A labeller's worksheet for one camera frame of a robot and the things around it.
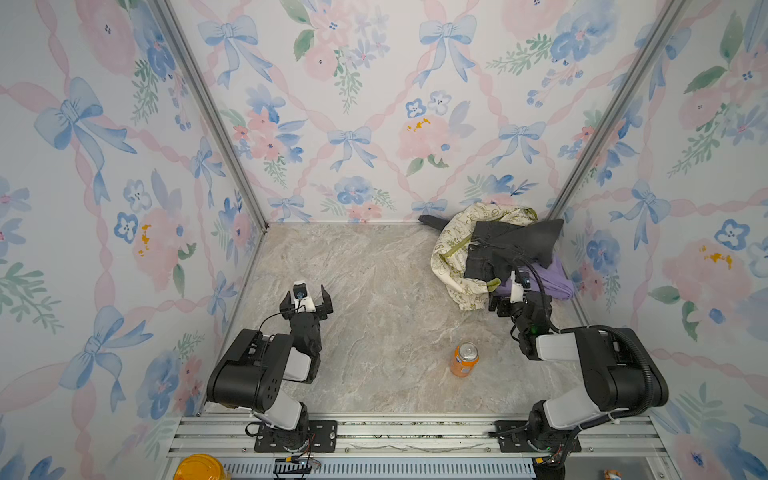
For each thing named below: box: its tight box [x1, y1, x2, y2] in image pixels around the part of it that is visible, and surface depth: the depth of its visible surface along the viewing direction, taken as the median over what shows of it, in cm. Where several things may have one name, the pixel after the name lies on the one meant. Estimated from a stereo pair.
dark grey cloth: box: [418, 214, 564, 281], surface depth 102 cm
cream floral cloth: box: [431, 202, 539, 311], surface depth 103 cm
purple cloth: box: [496, 255, 574, 300], surface depth 100 cm
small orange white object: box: [603, 469, 622, 480], surface depth 69 cm
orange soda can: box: [450, 341, 480, 378], surface depth 78 cm
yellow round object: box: [174, 454, 225, 480], surface depth 63 cm
